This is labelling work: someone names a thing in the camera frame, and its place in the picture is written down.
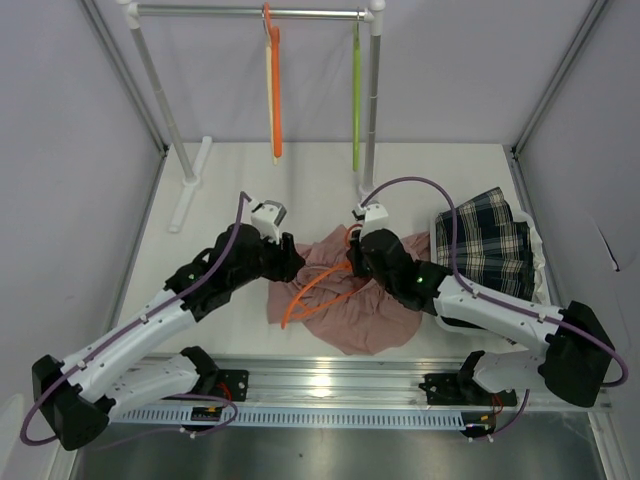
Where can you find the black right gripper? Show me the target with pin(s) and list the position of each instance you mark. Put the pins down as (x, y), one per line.
(355, 254)

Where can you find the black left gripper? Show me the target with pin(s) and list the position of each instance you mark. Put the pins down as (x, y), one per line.
(287, 261)

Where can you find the pink pleated skirt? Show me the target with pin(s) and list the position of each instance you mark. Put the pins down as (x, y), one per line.
(367, 323)

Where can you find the orange plastic hanger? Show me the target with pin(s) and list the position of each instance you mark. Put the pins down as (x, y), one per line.
(327, 279)

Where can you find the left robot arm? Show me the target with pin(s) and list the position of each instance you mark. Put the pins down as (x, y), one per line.
(80, 395)

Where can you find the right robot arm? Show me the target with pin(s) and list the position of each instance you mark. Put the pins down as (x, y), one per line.
(566, 350)

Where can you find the navy plaid skirt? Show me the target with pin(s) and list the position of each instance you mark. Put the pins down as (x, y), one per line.
(487, 245)

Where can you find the green plastic hanger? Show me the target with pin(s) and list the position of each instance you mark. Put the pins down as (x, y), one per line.
(356, 96)

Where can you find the white laundry basket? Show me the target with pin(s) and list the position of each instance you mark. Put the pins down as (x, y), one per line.
(500, 280)

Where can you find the white clothes rack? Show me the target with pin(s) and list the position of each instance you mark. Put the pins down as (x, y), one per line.
(220, 131)

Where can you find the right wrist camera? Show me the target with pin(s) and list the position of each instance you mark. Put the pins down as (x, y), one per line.
(371, 217)

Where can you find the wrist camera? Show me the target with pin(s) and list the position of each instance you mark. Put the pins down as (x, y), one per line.
(266, 216)
(371, 217)

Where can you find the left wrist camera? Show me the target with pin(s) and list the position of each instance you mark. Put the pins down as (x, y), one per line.
(266, 216)

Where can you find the aluminium mounting rail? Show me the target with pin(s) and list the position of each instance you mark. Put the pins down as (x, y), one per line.
(331, 382)

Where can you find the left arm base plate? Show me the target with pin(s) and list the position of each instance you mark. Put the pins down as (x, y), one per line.
(220, 382)

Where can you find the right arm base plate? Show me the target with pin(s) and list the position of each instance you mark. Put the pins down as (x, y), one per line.
(459, 388)

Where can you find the slotted cable duct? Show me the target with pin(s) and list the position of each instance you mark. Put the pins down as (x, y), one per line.
(289, 417)

